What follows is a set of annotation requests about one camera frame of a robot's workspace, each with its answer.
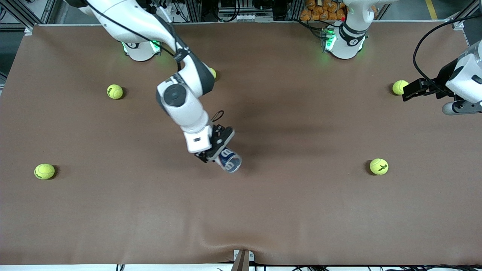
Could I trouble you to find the orange mesh bag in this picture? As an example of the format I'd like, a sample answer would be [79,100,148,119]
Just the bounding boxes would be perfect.
[300,0,349,21]

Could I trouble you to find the white blue tennis ball can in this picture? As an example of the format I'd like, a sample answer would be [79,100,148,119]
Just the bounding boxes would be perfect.
[215,148,242,174]

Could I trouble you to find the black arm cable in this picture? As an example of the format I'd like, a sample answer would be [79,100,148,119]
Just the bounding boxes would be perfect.
[83,0,226,123]
[413,14,482,94]

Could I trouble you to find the white power strip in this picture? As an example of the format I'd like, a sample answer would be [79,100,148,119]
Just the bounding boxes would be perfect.
[151,3,178,16]

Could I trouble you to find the aluminium frame post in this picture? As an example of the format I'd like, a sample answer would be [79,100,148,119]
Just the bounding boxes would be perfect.
[288,0,304,21]
[187,0,203,22]

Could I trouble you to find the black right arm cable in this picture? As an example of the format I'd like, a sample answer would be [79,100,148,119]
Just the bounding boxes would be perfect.
[83,0,226,123]

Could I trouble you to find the yellow Head tennis ball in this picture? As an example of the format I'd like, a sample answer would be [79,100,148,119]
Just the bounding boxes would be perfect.
[34,163,55,180]

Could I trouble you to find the aluminium frame beam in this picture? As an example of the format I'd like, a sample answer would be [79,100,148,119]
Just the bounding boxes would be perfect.
[0,0,42,36]
[450,0,482,30]

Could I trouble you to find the yellow Wilson tennis ball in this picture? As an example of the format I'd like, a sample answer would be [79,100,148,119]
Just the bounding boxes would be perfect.
[107,84,124,100]

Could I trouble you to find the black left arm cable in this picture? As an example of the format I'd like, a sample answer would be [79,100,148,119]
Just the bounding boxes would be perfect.
[413,14,482,94]

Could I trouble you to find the brown table mat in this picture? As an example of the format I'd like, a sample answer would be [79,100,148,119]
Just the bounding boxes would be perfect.
[0,22,482,265]

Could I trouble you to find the grey metal mount bracket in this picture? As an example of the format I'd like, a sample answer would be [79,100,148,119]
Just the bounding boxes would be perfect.
[230,249,255,271]

